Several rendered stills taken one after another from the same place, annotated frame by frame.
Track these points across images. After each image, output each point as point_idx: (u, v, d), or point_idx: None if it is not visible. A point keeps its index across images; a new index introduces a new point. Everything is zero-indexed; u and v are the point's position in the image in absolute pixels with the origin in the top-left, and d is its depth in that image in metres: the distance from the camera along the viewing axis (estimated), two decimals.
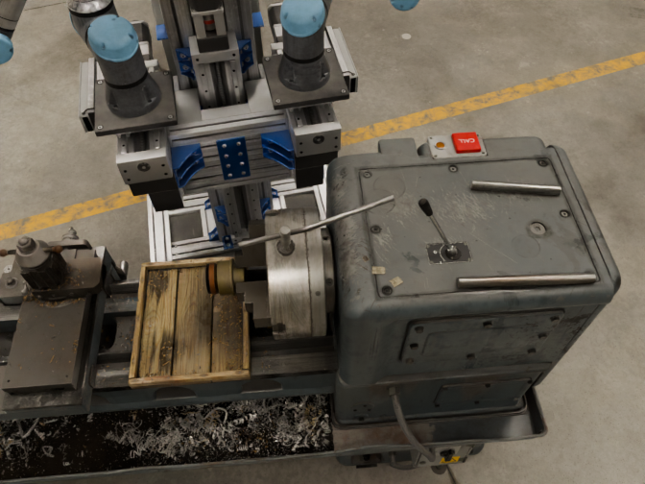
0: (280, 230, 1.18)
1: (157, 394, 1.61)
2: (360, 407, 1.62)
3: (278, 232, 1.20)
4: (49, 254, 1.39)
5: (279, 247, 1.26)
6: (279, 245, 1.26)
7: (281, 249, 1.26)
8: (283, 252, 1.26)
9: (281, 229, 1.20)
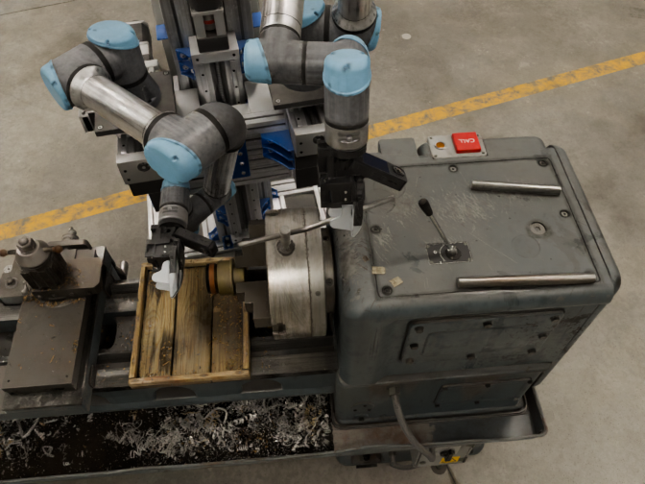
0: (280, 230, 1.18)
1: (157, 394, 1.61)
2: (360, 407, 1.62)
3: (278, 232, 1.20)
4: (49, 254, 1.39)
5: (279, 247, 1.26)
6: (279, 245, 1.26)
7: (281, 249, 1.26)
8: (283, 252, 1.26)
9: (281, 229, 1.20)
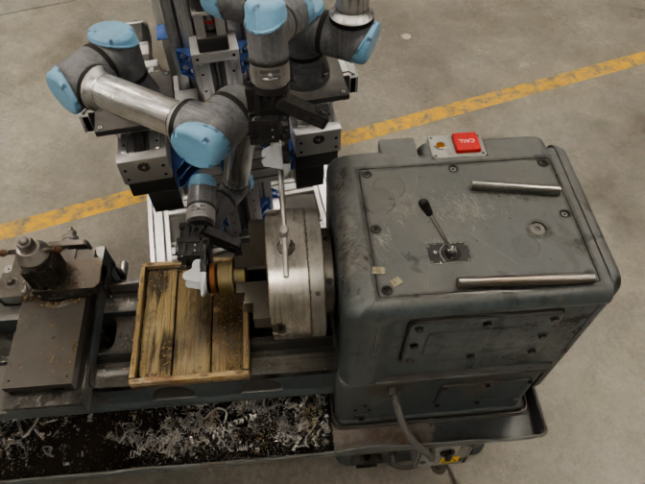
0: (283, 232, 1.18)
1: (157, 394, 1.61)
2: (360, 407, 1.62)
3: (281, 238, 1.20)
4: (49, 254, 1.39)
5: None
6: (282, 252, 1.26)
7: (287, 250, 1.26)
8: (291, 250, 1.26)
9: (279, 234, 1.20)
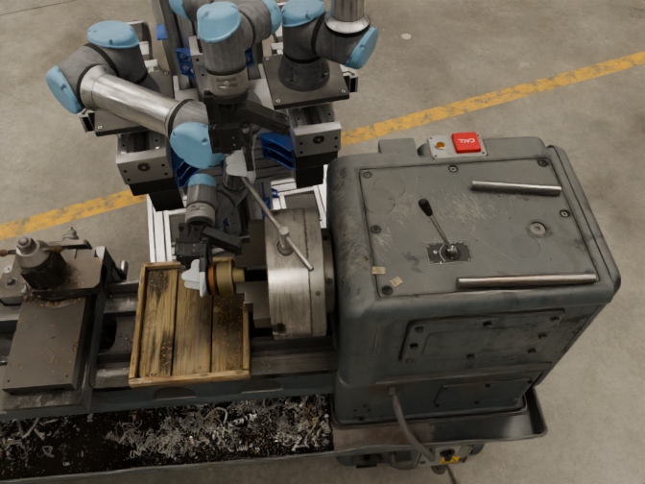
0: (286, 232, 1.18)
1: (157, 394, 1.61)
2: (360, 407, 1.62)
3: (285, 239, 1.20)
4: (49, 254, 1.39)
5: (288, 252, 1.26)
6: (286, 253, 1.26)
7: (289, 249, 1.26)
8: None
9: (281, 237, 1.20)
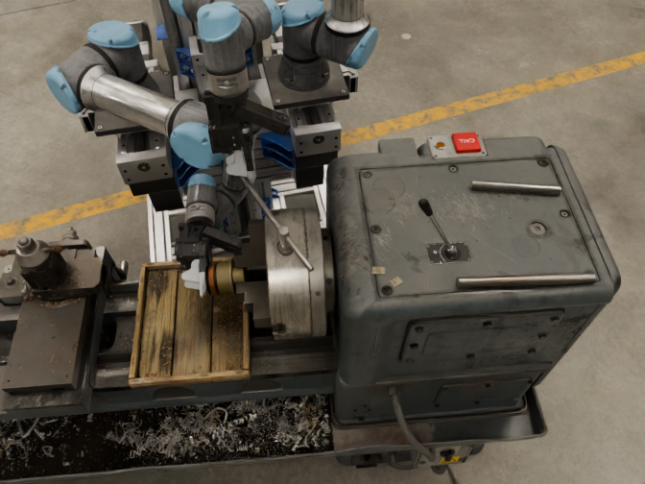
0: (286, 232, 1.18)
1: (157, 394, 1.61)
2: (360, 407, 1.62)
3: (285, 239, 1.20)
4: (49, 254, 1.39)
5: (288, 252, 1.26)
6: (286, 253, 1.26)
7: (289, 249, 1.26)
8: None
9: (281, 237, 1.20)
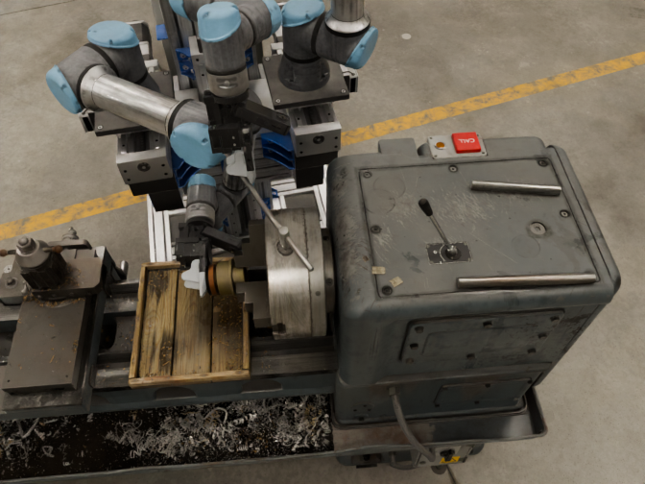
0: (286, 232, 1.18)
1: (157, 394, 1.61)
2: (360, 407, 1.62)
3: (285, 239, 1.20)
4: (49, 254, 1.39)
5: (288, 252, 1.26)
6: (286, 253, 1.26)
7: (289, 249, 1.26)
8: None
9: (281, 237, 1.20)
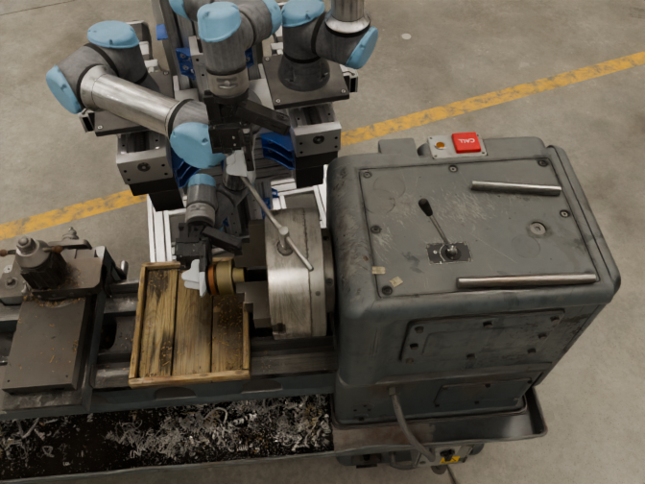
0: (286, 232, 1.18)
1: (157, 394, 1.61)
2: (360, 407, 1.62)
3: (285, 239, 1.20)
4: (49, 254, 1.39)
5: (288, 252, 1.26)
6: (286, 253, 1.26)
7: (289, 249, 1.26)
8: None
9: (281, 237, 1.20)
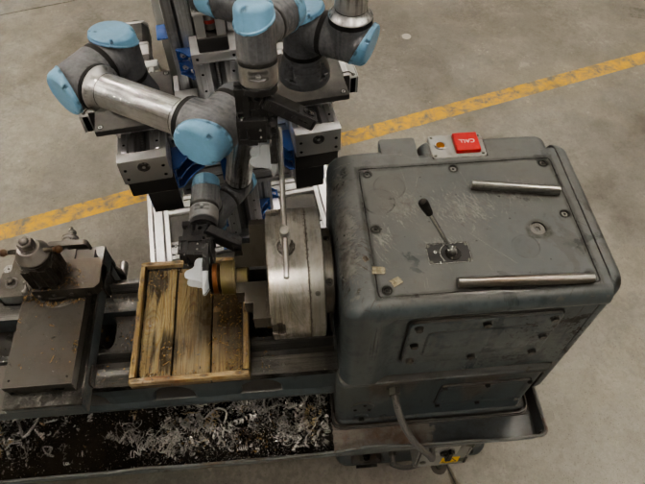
0: (284, 233, 1.18)
1: (157, 394, 1.61)
2: (360, 407, 1.62)
3: (282, 238, 1.20)
4: (49, 254, 1.39)
5: None
6: (282, 252, 1.26)
7: (287, 250, 1.26)
8: (291, 249, 1.26)
9: (279, 235, 1.20)
